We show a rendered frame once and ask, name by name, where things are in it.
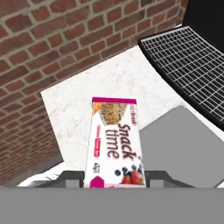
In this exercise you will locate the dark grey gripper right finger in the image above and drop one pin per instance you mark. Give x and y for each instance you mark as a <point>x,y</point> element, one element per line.
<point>162,179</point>

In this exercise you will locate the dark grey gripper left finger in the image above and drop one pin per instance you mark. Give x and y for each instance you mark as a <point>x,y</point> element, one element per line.
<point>70,179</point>

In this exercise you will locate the white and pink snack bar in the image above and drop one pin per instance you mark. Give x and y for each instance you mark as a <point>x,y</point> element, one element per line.
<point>115,140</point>

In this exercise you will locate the grey digital scale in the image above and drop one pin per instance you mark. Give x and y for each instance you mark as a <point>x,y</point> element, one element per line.
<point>183,151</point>

